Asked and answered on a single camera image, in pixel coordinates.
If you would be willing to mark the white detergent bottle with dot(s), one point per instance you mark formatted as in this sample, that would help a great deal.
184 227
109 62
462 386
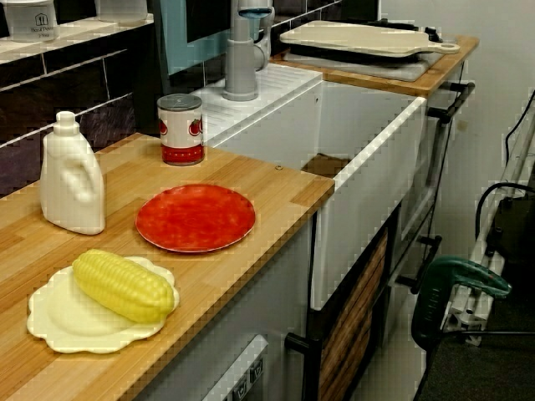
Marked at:
71 196

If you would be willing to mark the white toy sink basin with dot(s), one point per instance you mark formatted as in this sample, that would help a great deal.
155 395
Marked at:
368 179

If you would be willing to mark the cream cutting board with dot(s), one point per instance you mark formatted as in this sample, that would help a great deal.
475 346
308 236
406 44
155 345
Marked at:
355 37

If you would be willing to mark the black equipment box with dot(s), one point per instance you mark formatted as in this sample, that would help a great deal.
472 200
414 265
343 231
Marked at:
518 234

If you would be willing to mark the green power tool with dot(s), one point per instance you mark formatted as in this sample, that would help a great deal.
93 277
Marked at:
432 301

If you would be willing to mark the tomato soup can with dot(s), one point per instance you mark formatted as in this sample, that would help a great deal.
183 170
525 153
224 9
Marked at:
180 133

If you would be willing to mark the white canister with print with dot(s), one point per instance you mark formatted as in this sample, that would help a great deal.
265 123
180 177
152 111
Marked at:
33 21

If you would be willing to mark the yellow toy corn cob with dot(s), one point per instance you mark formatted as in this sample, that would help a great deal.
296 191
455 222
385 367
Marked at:
125 288

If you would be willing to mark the red round plate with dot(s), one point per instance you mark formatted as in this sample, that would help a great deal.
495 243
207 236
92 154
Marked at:
194 219

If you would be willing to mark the wooden slat crate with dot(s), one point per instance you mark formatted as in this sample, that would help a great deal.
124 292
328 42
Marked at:
351 326

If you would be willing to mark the grey toy faucet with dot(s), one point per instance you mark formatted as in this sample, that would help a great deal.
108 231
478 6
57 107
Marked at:
240 62

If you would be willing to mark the black rectangular panel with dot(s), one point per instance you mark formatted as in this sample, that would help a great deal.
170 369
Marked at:
207 18

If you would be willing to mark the plain white canister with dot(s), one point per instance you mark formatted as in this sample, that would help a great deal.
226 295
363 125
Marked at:
121 10

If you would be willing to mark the teal plastic bin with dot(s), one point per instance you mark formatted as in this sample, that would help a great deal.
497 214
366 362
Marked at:
175 42

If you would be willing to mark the grey toy dishwasher panel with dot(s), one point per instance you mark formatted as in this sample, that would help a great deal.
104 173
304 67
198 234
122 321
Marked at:
242 372

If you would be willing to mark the cream scalloped plate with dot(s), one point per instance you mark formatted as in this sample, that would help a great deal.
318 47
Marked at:
71 321

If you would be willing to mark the aluminium frame rail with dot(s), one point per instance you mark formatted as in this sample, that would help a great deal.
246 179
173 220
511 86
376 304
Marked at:
489 259

